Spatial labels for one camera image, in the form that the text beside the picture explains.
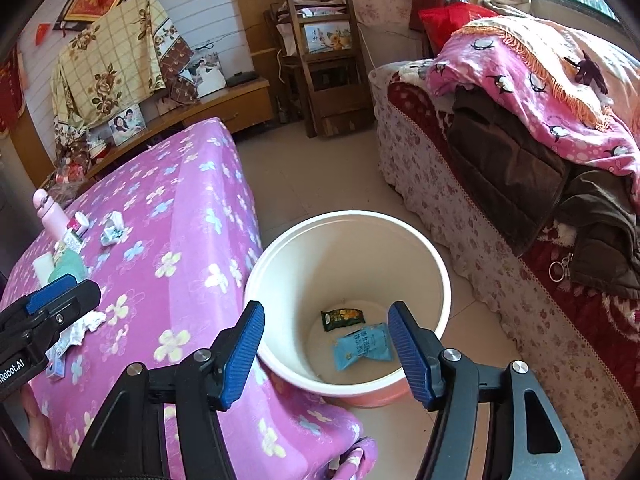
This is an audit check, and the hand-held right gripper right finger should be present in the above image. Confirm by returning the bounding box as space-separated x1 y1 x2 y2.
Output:
387 301 586 480

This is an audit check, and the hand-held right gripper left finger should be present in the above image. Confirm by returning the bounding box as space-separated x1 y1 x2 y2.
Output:
70 301 266 480

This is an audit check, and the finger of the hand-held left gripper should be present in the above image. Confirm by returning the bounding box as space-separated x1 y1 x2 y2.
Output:
0 279 102 357
26 275 86 315

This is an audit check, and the white wrapper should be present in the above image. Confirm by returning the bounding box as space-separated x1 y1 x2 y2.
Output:
47 309 107 362

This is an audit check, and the white green carton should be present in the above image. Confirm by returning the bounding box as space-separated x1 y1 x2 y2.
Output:
100 211 127 246

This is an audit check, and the white plastic bucket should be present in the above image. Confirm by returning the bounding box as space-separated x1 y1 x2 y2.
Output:
243 212 453 408

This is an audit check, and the blue snack packet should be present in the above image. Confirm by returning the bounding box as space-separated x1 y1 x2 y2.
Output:
333 323 396 372

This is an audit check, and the green snack packet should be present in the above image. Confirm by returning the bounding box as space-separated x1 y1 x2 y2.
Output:
320 307 367 334

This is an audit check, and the pink water bottle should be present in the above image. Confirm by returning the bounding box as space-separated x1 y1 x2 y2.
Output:
32 189 69 242

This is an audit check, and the clear plastic bag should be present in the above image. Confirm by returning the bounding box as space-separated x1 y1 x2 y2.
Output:
49 179 87 207

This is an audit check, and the pink floral tablecloth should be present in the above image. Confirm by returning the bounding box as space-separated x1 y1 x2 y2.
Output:
0 117 377 480

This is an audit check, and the framed couple photo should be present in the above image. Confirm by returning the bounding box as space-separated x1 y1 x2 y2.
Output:
109 104 147 146

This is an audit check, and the brown jacket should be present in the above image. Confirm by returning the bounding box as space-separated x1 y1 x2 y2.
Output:
446 87 572 257

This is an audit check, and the olive jacket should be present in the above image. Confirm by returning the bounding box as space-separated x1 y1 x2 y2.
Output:
554 167 640 302

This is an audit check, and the yellow floral cloth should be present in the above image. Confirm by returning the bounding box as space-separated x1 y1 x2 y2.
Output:
51 0 201 172

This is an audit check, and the wooden cabinet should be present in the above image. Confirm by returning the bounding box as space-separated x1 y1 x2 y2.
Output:
10 77 274 188

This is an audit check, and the wedding photo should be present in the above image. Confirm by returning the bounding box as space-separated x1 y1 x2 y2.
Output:
182 52 226 99

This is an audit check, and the wooden chair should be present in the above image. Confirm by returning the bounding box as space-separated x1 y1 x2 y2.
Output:
264 0 374 139

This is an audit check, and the pink printed blanket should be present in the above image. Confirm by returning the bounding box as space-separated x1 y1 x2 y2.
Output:
426 17 640 183

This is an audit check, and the fruit print picture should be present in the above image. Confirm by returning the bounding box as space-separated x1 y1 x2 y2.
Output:
302 22 354 56

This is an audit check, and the beige fringed blanket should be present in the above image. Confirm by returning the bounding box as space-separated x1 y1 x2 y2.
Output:
462 11 640 132

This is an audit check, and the red pillow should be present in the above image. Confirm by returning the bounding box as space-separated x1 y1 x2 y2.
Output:
419 2 501 57

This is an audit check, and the metal key ring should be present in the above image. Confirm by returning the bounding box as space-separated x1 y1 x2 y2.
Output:
547 252 576 284

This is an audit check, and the red fringed wall banner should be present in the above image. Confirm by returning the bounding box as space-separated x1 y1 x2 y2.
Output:
0 45 27 133

